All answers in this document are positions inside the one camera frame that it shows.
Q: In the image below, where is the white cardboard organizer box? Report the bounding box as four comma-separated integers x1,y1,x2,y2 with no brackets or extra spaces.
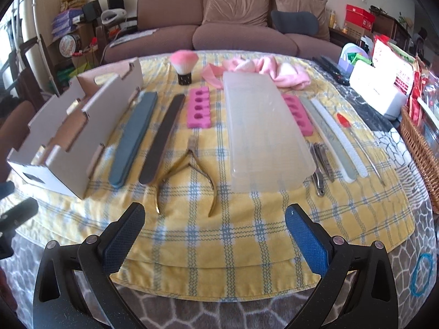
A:
7,58,143,199

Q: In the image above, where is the grey metal nail file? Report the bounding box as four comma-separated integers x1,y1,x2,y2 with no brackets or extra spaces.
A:
299,97,358,183

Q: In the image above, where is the small silver nail clipper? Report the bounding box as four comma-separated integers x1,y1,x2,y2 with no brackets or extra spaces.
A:
313,143,335,183

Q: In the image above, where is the white curved nail file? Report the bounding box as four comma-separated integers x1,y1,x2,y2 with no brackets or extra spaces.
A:
310,98,368,180

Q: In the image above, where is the blue-grey nail buffer block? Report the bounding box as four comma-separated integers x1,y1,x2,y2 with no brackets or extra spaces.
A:
109,91,158,189

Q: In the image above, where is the translucent plastic box lid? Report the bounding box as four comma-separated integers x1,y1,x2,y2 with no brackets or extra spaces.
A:
223,71,316,193

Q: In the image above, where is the pink toe separator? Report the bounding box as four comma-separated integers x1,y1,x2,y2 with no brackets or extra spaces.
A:
282,94,314,137
187,86,211,129

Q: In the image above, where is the black nail file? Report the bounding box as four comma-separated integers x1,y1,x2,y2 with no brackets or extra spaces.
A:
138,93,185,185

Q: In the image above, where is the pink powder brush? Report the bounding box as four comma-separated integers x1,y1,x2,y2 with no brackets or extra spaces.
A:
169,50,199,86

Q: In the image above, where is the pink headband cloth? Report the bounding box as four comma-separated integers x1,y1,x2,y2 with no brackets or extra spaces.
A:
222,55,311,90

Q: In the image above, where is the pink satin ribbon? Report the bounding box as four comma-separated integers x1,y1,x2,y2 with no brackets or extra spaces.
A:
201,63,226,89

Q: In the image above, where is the large silver nail clipper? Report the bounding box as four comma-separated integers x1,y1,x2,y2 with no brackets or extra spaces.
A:
309,144,324,197

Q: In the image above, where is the wicker basket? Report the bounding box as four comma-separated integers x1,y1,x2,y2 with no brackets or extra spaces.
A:
399,106,439,214

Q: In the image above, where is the yellow plaid cloth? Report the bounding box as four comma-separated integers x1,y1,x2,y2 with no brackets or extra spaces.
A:
12,55,415,302

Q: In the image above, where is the white tissue box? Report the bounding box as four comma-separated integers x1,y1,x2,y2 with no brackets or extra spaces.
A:
350,60,407,120

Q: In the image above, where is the white red packaged box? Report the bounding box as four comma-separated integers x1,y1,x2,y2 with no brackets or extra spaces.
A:
372,35,415,96

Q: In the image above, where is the black remote control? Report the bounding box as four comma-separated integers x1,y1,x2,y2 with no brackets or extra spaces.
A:
313,56,350,86

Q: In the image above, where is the purple container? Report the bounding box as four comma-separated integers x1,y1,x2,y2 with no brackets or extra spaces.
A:
338,42,369,73

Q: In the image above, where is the red gift box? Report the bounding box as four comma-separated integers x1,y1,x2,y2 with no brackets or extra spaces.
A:
345,4,375,31

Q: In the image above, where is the brown sofa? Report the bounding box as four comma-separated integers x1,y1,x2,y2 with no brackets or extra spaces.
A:
103,0,342,63

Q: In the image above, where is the dark blue cushion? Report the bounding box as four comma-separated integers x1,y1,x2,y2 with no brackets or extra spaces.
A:
271,10,319,36

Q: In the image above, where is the brown satin cushion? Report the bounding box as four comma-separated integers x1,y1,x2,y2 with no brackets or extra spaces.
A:
202,0,270,27

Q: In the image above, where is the red handled glass file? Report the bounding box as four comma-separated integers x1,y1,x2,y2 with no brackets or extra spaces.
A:
336,113,385,186

